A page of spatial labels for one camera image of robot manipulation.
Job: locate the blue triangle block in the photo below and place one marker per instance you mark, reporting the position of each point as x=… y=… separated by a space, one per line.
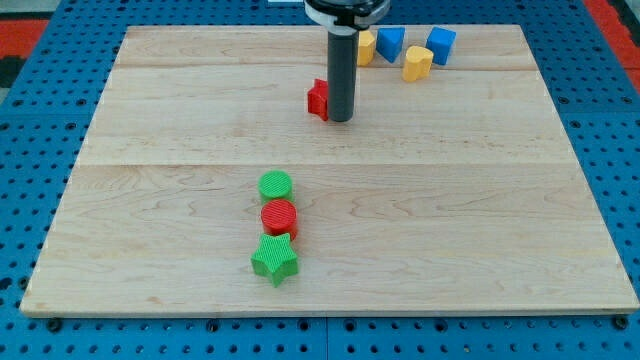
x=390 y=42

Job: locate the green star block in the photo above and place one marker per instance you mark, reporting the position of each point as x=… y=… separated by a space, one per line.
x=274 y=258

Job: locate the black white robot end mount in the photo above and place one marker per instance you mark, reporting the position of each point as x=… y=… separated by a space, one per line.
x=346 y=17

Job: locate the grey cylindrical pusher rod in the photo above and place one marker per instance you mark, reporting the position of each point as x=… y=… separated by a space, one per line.
x=341 y=75

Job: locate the red star block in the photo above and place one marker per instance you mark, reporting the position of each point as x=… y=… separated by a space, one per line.
x=317 y=99

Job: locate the yellow heart block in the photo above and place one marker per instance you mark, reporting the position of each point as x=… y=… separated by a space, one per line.
x=417 y=63

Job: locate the red cylinder block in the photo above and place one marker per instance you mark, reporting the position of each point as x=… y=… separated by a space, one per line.
x=279 y=217

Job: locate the green cylinder block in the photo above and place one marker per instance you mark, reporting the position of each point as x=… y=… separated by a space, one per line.
x=275 y=184

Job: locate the yellow pentagon block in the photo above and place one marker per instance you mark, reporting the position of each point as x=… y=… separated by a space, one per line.
x=366 y=48

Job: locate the blue cube block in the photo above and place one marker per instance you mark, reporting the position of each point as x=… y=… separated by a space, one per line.
x=440 y=41

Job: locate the wooden board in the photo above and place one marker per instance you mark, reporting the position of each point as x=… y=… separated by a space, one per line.
x=456 y=195

